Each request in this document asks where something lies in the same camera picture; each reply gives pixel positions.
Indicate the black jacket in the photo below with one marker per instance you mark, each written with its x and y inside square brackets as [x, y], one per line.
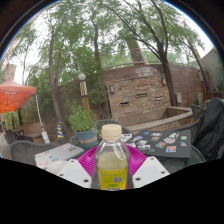
[211, 130]

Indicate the leaning grey-trunked tree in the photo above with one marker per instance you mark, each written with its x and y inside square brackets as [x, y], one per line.
[55, 96]

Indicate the grey wall box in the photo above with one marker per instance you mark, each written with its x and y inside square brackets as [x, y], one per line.
[179, 98]

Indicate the dark-trunked tree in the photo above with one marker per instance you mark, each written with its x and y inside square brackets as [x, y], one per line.
[168, 83]

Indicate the black laptop with stickers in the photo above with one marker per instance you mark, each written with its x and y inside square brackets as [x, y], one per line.
[160, 143]

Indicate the globe-topped lamp post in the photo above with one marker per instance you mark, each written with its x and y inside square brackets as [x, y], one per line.
[83, 90]

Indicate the yellow-label clear drink bottle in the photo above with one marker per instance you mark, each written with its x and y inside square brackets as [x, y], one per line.
[112, 166]

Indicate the white printed paper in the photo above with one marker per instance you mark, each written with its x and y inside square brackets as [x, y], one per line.
[126, 137]

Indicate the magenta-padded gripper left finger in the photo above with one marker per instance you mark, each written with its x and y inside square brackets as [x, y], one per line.
[74, 172]

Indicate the orange patio umbrella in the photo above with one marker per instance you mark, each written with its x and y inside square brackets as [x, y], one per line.
[15, 96]

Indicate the grey laptop with stickers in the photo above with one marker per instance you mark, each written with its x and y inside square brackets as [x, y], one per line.
[56, 154]

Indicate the blue and yellow striped cone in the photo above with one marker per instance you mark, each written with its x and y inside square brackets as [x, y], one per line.
[60, 130]

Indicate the green plant in teal pot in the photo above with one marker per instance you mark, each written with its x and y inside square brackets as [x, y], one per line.
[81, 121]

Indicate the black wall lantern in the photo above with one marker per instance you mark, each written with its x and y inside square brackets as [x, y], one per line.
[111, 89]
[163, 81]

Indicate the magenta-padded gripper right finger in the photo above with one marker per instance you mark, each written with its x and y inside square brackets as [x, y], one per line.
[151, 170]

